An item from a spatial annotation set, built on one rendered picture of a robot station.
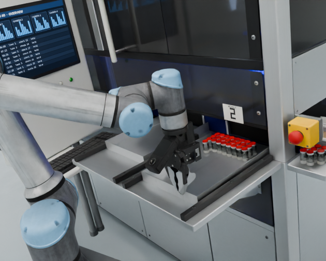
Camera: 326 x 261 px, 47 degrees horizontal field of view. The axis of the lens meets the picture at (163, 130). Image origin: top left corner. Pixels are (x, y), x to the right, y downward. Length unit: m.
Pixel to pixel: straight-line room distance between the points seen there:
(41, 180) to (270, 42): 0.74
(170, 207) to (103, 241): 1.46
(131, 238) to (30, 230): 1.57
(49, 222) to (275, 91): 0.73
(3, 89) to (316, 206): 1.17
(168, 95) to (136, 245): 1.59
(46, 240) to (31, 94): 0.34
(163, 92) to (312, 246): 0.94
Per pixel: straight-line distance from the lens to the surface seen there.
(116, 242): 2.49
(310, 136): 1.16
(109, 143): 1.53
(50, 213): 0.97
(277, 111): 1.19
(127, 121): 0.81
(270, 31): 1.13
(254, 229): 1.52
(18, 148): 1.02
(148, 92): 0.95
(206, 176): 1.22
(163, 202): 1.13
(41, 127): 1.79
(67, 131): 1.87
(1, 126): 1.00
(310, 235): 1.58
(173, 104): 0.97
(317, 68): 1.32
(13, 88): 0.84
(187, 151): 1.03
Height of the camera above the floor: 1.50
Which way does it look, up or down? 23 degrees down
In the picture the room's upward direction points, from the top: 11 degrees counter-clockwise
